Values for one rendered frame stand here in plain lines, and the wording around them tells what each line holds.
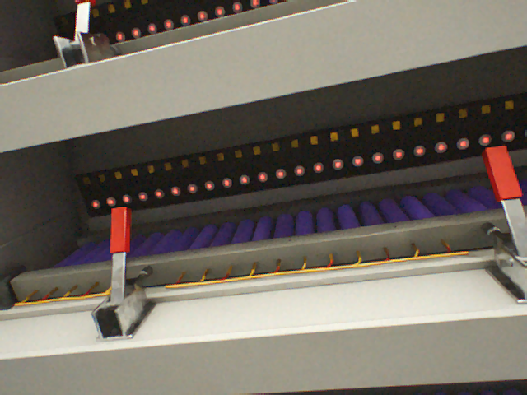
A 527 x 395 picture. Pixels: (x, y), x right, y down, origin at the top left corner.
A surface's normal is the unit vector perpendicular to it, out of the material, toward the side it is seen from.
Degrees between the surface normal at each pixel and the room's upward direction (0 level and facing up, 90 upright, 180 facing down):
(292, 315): 18
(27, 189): 90
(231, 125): 90
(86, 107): 108
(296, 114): 90
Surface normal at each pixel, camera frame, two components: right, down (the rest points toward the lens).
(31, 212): 0.97, -0.14
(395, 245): -0.12, 0.30
